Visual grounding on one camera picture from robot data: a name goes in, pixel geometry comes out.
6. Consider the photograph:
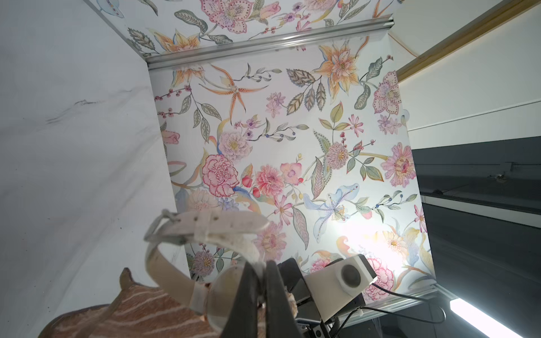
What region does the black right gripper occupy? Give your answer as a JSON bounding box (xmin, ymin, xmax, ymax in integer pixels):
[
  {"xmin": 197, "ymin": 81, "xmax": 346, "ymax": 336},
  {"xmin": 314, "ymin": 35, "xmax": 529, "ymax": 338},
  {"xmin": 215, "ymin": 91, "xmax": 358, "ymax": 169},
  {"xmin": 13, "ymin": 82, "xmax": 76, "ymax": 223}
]
[{"xmin": 278, "ymin": 259, "xmax": 338, "ymax": 337}]

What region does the brown striped cloth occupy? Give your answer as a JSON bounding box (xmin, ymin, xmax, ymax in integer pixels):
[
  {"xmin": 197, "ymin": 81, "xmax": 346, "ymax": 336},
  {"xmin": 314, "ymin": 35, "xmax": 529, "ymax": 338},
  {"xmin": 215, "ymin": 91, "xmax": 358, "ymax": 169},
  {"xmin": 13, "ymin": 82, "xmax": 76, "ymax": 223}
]
[{"xmin": 37, "ymin": 267, "xmax": 299, "ymax": 338}]

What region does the white ceiling light strip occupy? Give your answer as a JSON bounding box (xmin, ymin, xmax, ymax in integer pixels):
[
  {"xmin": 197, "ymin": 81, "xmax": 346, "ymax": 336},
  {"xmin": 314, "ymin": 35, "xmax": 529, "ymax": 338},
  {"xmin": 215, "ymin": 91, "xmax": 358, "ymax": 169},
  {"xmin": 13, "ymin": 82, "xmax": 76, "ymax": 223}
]
[{"xmin": 449, "ymin": 297, "xmax": 540, "ymax": 337}]

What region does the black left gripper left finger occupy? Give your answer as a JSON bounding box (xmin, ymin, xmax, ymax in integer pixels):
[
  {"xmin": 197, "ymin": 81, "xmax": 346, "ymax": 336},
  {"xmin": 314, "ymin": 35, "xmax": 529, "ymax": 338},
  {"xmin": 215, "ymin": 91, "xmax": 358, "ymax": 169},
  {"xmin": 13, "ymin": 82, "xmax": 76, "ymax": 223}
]
[{"xmin": 221, "ymin": 263, "xmax": 260, "ymax": 338}]

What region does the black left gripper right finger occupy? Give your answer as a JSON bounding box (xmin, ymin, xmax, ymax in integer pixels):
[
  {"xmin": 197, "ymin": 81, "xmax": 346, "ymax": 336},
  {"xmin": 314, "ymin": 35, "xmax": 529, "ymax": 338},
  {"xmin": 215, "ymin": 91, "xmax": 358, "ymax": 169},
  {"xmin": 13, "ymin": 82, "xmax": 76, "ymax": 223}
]
[{"xmin": 264, "ymin": 261, "xmax": 302, "ymax": 338}]

